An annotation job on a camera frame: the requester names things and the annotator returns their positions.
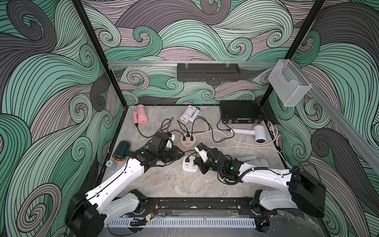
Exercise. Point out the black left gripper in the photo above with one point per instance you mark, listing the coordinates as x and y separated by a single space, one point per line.
173 149

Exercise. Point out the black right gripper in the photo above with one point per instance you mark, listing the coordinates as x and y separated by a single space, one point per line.
201 164

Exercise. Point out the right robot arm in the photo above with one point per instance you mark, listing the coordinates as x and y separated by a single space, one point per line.
294 188

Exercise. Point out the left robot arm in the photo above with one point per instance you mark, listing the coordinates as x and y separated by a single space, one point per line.
89 213

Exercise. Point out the white square power strip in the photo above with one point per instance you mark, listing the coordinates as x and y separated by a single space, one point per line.
188 164

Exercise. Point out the round pink power strip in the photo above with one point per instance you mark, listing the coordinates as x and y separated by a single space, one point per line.
188 141

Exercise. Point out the dark green hair dryer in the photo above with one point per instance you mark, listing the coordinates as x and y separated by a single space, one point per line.
122 151

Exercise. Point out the pink hair dryer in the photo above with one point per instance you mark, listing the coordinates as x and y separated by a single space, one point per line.
140 115

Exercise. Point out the white folded hair dryer front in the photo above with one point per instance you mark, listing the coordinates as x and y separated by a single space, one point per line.
254 161

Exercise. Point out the small clear bottle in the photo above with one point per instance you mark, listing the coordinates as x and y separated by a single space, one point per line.
111 165

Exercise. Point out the black ribbed carrying case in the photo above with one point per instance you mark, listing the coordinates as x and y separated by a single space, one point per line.
240 112

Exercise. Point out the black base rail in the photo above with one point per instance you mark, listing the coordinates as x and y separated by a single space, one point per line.
241 206

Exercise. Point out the white hair dryer straight handle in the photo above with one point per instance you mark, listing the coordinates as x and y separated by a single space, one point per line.
258 132

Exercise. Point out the white slotted cable duct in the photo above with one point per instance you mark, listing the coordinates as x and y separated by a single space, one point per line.
200 223

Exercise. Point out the black wall shelf tray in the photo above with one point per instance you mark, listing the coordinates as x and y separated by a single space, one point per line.
208 73

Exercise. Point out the aluminium wall rail back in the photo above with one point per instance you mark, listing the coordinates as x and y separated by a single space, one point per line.
152 63

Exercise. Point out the aluminium wall rail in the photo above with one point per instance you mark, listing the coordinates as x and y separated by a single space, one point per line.
152 63
328 95

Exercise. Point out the clear plastic wall holder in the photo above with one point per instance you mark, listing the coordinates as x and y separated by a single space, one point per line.
289 82

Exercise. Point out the black left corner post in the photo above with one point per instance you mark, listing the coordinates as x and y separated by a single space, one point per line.
98 49

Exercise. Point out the aluminium wall rail right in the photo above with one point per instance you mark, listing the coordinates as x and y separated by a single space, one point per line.
328 95

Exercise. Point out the black corner frame post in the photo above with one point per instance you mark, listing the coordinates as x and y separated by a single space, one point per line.
307 23

